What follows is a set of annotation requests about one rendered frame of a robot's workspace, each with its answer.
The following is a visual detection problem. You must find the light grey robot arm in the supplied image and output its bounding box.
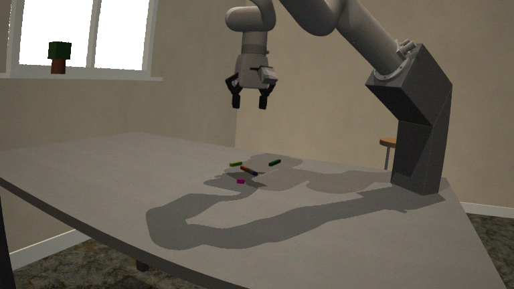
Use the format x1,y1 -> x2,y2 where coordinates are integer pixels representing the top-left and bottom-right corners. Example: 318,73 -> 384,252
225,0 -> 417,85

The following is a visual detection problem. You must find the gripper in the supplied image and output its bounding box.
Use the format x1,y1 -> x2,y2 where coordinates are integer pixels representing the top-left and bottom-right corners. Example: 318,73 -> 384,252
225,54 -> 276,110

